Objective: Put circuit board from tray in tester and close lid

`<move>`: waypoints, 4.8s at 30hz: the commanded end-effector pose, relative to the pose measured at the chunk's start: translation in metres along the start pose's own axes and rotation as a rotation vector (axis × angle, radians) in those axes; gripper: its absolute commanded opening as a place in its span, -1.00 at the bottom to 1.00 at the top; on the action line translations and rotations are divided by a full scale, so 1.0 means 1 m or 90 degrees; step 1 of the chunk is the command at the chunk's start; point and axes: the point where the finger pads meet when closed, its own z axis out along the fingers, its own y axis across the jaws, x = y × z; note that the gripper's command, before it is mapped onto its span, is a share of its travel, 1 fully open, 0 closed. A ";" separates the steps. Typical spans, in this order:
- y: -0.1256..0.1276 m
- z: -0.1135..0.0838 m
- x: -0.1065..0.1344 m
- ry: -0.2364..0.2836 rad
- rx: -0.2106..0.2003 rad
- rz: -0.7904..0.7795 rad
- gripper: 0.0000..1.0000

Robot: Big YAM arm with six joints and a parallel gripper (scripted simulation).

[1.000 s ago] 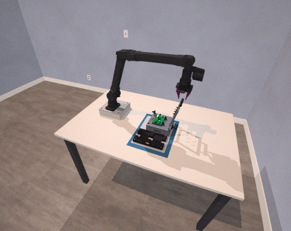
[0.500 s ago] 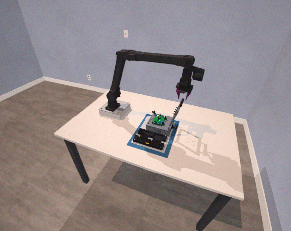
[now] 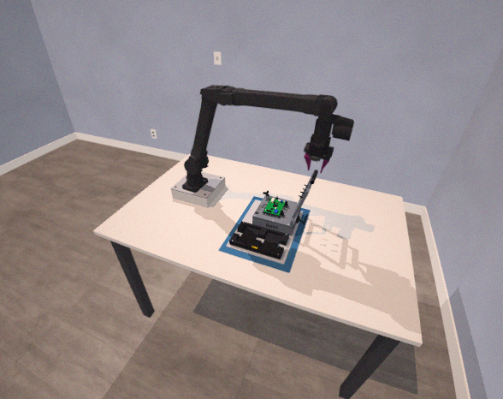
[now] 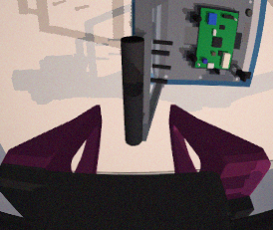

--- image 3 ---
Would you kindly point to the green circuit board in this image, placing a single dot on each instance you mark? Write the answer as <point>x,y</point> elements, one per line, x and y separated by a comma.
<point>274,206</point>

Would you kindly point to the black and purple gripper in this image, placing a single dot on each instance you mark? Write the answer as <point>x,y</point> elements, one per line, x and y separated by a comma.
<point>324,156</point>

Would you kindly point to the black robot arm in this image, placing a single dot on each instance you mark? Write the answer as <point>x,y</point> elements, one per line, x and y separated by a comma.
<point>306,103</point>

